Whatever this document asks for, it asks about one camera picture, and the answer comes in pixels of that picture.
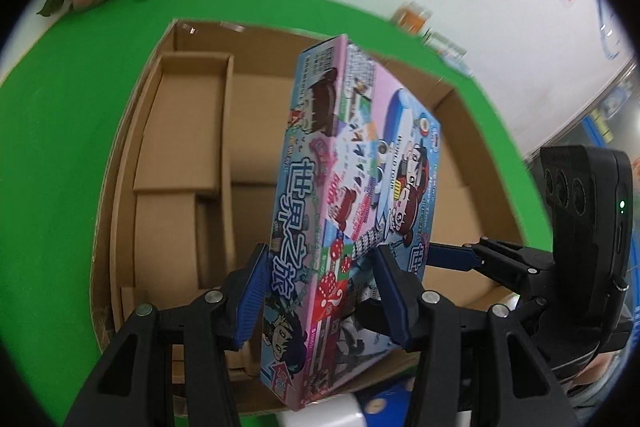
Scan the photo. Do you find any orange jar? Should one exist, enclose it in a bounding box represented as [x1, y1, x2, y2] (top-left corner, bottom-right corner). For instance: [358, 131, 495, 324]
[392, 2, 433, 32]

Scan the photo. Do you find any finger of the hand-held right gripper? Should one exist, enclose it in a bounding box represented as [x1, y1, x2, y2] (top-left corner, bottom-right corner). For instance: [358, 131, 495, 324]
[356, 299, 396, 345]
[427, 237, 556, 293]

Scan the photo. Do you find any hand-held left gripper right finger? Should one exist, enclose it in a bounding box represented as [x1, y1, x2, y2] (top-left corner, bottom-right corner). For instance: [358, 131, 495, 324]
[367, 244, 588, 427]

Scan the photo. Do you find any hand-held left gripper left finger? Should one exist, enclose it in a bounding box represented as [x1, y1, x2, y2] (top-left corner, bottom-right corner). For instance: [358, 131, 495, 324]
[62, 243, 273, 427]

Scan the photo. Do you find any clear acrylic holder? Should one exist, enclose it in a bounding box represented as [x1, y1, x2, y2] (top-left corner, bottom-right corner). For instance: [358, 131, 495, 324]
[425, 29, 473, 75]

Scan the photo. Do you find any brown cardboard box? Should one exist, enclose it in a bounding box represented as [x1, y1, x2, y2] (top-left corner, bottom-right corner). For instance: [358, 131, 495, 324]
[90, 19, 526, 415]

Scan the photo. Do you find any white handheld fan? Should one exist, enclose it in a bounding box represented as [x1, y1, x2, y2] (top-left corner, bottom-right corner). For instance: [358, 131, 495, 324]
[277, 394, 473, 427]

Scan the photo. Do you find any pink cartoon board game box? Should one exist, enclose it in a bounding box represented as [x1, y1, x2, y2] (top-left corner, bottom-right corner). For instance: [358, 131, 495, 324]
[260, 34, 443, 408]

